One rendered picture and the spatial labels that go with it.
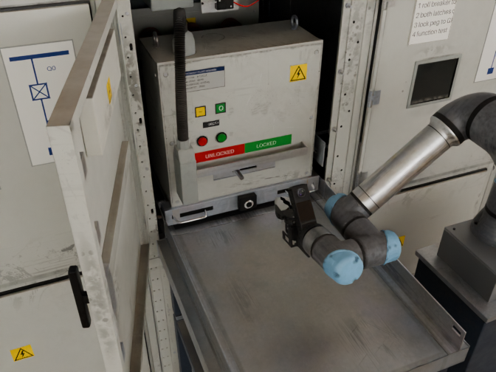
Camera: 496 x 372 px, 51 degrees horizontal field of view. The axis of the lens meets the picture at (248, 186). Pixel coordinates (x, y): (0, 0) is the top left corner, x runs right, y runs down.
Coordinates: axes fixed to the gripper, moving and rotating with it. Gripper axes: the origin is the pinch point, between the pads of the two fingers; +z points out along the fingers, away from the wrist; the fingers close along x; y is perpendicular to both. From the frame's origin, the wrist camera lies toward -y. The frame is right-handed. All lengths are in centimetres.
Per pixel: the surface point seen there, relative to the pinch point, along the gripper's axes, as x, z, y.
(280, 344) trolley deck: -12.1, -23.9, 27.0
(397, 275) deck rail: 27.5, -17.0, 23.7
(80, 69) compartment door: -46, -28, -47
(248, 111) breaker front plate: 1.3, 23.2, -17.9
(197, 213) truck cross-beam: -16.5, 27.5, 14.1
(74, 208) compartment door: -52, -43, -31
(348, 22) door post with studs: 30, 15, -41
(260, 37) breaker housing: 9.3, 29.8, -37.4
